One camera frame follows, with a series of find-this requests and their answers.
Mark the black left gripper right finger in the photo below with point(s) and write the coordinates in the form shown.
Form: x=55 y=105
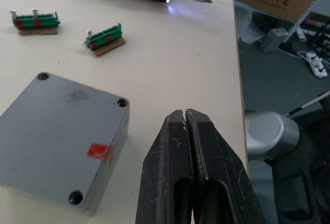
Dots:
x=219 y=172

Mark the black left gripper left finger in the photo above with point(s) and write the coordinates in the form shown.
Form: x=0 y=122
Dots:
x=165 y=172

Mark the grey plastic box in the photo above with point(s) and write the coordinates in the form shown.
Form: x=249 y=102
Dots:
x=125 y=129

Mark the green screw holder on cardboard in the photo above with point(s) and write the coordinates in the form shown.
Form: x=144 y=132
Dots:
x=104 y=41
x=36 y=22

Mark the silver screw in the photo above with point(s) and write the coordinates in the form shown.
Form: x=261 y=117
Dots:
x=89 y=33
x=13 y=13
x=34 y=11

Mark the grey box-shaped device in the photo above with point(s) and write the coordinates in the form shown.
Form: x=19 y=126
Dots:
x=273 y=40

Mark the silver robot body joint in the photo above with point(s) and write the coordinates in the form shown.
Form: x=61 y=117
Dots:
x=268 y=136

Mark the black robot body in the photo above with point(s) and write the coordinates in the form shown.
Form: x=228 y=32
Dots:
x=304 y=182

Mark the clear plastic bag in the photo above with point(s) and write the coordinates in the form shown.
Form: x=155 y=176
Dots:
x=247 y=23

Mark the white rod with black band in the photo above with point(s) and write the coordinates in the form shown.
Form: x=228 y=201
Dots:
x=309 y=104

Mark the white power strip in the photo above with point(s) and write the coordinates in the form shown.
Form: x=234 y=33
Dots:
x=317 y=64

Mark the grey metal shelf strut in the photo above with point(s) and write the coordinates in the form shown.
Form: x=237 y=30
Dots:
x=306 y=10

